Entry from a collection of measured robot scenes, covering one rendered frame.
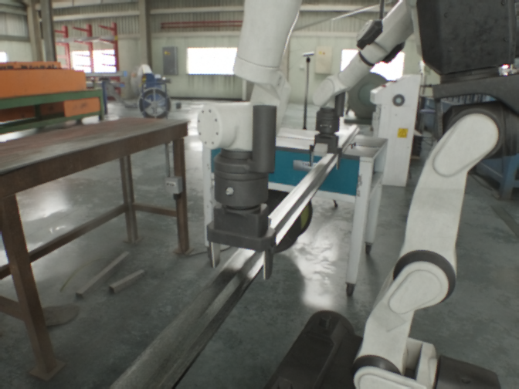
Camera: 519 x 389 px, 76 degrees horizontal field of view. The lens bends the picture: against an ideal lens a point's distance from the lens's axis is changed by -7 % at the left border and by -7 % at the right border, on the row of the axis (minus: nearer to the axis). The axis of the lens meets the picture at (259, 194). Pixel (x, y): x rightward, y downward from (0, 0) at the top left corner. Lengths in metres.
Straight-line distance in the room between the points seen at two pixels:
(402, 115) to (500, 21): 3.05
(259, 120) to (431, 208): 0.49
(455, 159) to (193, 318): 0.58
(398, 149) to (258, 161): 3.35
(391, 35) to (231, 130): 0.73
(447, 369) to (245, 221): 0.74
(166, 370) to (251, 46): 0.41
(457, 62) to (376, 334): 0.69
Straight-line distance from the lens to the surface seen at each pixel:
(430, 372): 1.12
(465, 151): 0.79
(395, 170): 3.87
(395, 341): 1.05
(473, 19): 0.77
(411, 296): 0.91
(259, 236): 0.58
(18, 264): 1.37
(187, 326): 0.49
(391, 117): 3.77
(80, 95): 8.40
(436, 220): 0.87
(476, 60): 0.79
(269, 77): 0.51
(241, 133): 0.52
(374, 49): 1.18
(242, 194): 0.54
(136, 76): 11.51
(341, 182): 1.68
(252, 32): 0.50
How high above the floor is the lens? 1.07
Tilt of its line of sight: 19 degrees down
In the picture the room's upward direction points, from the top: 1 degrees clockwise
